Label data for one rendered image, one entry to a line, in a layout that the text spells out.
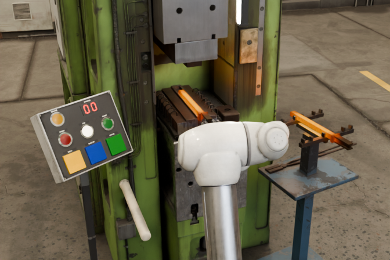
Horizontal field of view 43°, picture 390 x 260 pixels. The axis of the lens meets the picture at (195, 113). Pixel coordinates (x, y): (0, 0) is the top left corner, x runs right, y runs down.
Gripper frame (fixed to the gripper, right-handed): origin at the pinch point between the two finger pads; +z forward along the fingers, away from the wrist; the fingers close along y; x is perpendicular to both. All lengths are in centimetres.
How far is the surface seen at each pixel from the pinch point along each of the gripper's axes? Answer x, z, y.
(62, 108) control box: 19, -8, -63
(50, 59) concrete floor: -109, 432, -50
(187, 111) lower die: -1.5, 14.0, -4.7
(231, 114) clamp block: -2.5, 5.6, 15.2
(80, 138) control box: 7, -13, -58
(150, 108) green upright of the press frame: 0.6, 19.6, -21.4
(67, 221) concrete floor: -102, 82, -66
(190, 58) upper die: 28.6, 5.8, -5.7
